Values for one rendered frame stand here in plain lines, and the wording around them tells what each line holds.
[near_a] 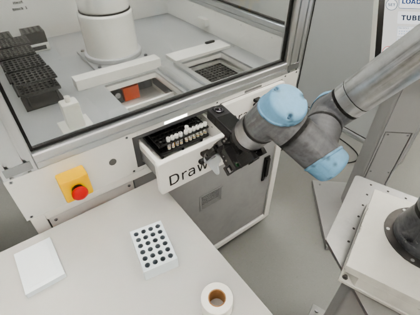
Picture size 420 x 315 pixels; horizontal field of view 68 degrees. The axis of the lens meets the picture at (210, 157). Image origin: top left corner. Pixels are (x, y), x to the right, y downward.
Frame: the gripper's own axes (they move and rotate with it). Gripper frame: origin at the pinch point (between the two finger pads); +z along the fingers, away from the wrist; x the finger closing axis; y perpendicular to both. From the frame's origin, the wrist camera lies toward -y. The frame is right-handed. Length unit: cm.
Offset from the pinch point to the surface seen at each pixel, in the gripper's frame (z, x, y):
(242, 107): 11.6, 25.6, -12.2
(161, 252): 4.9, -22.7, 15.3
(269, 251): 78, 42, 49
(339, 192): 76, 104, 45
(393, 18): -13, 85, -15
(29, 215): 19, -46, -10
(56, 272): 11.9, -45.1, 7.3
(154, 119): 6.6, -6.9, -17.9
